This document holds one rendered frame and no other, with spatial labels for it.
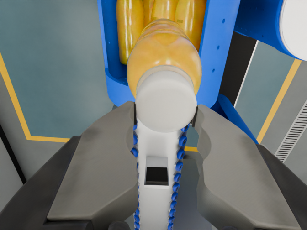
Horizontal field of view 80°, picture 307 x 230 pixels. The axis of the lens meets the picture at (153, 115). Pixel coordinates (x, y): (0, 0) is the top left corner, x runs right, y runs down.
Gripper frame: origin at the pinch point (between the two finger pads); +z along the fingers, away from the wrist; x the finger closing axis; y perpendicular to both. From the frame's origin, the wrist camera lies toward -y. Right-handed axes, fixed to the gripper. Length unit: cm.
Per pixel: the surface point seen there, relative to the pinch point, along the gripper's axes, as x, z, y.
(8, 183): -159, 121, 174
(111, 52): -12.2, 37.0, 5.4
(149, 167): -2, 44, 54
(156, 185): 1, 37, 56
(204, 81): 8.7, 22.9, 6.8
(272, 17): 29, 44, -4
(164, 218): 9, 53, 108
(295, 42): 35, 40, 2
